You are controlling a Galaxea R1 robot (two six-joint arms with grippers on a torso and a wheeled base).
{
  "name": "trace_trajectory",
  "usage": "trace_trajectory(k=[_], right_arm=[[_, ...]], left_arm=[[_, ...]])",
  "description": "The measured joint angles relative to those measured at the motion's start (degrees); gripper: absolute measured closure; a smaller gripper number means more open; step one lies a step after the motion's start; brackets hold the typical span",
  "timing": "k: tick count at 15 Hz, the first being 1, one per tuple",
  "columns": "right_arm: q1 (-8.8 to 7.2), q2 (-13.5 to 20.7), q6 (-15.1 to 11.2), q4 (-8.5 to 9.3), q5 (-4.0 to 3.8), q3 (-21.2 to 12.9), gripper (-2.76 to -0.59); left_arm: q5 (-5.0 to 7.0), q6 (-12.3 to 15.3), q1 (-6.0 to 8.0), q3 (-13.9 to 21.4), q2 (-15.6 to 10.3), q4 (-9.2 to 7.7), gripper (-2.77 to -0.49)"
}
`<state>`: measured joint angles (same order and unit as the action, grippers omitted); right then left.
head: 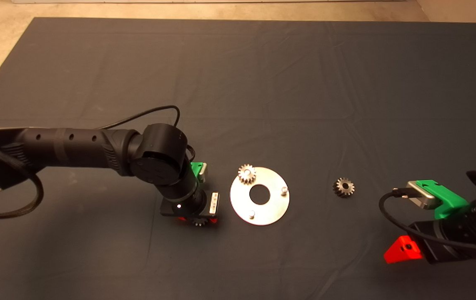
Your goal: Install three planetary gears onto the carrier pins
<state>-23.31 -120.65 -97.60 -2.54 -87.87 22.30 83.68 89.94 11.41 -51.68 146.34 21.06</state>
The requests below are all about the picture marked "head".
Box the round metal carrier plate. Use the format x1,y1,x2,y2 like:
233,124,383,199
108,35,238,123
230,167,290,226

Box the thin black left camera cable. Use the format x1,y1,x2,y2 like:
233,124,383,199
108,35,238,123
96,105,195,163

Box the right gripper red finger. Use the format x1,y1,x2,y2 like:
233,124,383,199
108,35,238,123
384,235,423,264

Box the dark steel planetary gear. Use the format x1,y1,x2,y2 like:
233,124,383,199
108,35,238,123
332,177,356,198

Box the braided black arm cable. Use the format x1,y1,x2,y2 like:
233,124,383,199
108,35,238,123
0,148,45,220

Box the dark grey table cloth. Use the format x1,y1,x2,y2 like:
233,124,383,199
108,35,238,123
0,17,476,300

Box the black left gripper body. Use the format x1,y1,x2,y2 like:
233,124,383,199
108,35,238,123
160,190,220,219

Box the silver right camera box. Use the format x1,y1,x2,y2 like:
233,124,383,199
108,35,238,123
406,181,438,209

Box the black right camera cable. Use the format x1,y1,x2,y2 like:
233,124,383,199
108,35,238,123
378,188,476,253

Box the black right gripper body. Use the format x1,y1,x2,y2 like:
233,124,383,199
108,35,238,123
409,206,476,264

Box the green right camera mount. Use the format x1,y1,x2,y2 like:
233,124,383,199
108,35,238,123
416,180,470,219

